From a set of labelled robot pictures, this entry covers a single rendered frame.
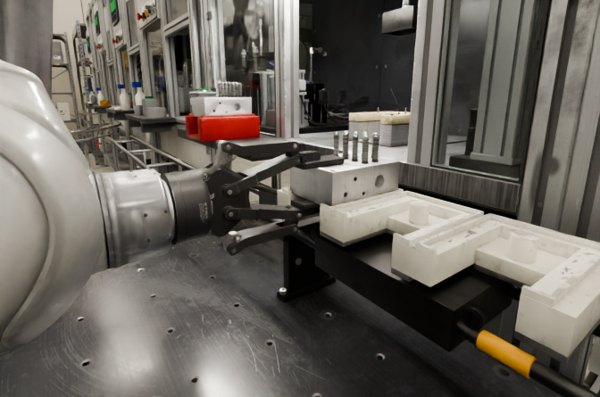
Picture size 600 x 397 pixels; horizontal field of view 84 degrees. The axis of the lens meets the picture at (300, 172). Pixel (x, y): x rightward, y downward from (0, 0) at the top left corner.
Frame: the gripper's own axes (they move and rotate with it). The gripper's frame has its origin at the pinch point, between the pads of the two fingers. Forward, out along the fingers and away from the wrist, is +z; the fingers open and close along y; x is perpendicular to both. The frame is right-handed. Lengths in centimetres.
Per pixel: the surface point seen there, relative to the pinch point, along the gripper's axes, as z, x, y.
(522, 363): -1.1, -26.9, -8.6
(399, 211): 7.4, -7.9, -3.6
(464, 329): -1.0, -22.2, -8.7
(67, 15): 5, 769, 155
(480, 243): 6.0, -19.4, -3.3
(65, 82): -14, 768, 34
